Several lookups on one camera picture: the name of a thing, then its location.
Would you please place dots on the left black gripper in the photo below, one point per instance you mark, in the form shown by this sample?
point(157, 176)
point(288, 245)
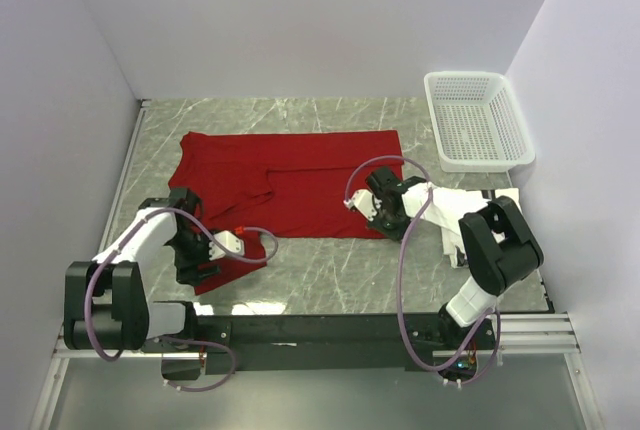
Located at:
point(187, 271)

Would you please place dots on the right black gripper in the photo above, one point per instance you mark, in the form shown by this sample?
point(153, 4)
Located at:
point(396, 235)

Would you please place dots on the red t-shirt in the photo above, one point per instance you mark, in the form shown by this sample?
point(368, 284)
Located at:
point(289, 184)

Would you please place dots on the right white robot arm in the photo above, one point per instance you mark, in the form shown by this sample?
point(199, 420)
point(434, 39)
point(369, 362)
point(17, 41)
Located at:
point(488, 235)

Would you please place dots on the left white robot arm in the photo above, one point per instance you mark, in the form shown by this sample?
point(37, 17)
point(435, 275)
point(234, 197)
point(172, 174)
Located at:
point(104, 298)

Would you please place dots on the white printed folded t-shirt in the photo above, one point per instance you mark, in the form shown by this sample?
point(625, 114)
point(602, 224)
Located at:
point(450, 205)

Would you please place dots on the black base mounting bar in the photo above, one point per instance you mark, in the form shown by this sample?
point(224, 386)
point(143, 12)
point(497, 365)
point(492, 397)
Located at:
point(327, 342)

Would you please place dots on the white perforated plastic basket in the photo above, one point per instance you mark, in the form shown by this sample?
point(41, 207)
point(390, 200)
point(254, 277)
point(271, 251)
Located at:
point(477, 122)

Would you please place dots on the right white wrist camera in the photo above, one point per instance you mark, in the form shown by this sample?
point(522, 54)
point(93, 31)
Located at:
point(364, 202)

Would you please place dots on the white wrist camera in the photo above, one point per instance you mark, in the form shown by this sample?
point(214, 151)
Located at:
point(364, 202)
point(225, 244)

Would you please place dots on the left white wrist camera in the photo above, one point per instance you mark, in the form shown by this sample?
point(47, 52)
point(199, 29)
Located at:
point(225, 244)

